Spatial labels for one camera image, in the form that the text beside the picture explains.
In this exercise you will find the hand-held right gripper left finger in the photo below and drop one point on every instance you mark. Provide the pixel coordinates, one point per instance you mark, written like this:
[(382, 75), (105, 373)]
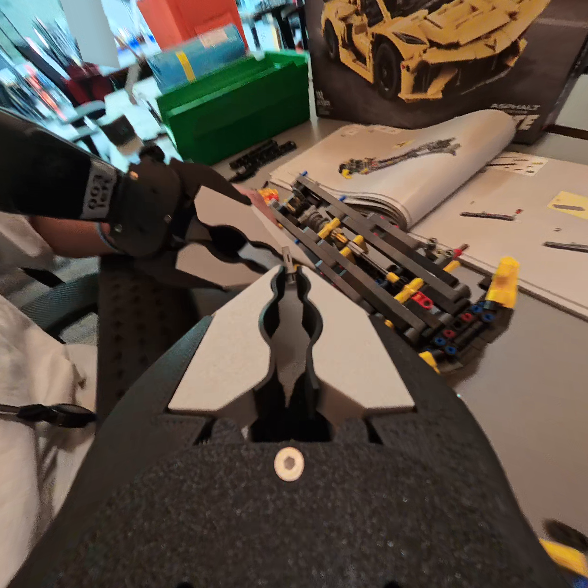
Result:
[(220, 358)]

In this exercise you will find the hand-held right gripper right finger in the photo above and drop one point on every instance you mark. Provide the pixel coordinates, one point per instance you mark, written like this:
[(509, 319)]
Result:
[(363, 358)]

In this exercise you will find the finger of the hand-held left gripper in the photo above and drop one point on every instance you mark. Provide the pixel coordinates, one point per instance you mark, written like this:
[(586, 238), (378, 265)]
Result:
[(216, 266), (248, 220)]

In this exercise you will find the yellow lego connector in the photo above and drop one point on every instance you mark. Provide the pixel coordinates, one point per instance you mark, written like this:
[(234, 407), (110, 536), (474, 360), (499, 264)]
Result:
[(288, 259)]

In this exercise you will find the lego car chassis model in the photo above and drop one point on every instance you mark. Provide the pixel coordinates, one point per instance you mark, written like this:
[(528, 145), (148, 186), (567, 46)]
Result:
[(367, 257)]

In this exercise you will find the lego instruction booklet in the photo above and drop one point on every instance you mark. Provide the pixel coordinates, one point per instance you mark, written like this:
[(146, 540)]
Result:
[(436, 156)]

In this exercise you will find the lego set box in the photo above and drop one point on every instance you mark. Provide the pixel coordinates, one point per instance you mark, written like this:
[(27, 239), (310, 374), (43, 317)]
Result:
[(436, 55)]

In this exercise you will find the person's left hand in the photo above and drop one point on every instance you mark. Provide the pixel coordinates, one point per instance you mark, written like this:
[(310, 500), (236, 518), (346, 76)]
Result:
[(257, 202)]

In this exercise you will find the blue wristband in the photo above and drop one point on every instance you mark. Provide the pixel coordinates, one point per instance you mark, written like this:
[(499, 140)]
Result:
[(104, 236)]

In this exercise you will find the green plastic bin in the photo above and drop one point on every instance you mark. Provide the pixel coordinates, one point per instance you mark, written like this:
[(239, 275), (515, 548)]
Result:
[(239, 110)]

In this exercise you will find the light blue container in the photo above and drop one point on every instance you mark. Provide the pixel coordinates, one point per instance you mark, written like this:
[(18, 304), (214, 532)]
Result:
[(202, 50)]

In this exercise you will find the red tote bag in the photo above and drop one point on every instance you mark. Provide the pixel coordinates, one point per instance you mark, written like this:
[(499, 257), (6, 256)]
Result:
[(183, 18)]

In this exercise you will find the person's white shirt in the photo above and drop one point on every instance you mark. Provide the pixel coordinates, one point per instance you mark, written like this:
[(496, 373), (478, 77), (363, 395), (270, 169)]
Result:
[(27, 367)]

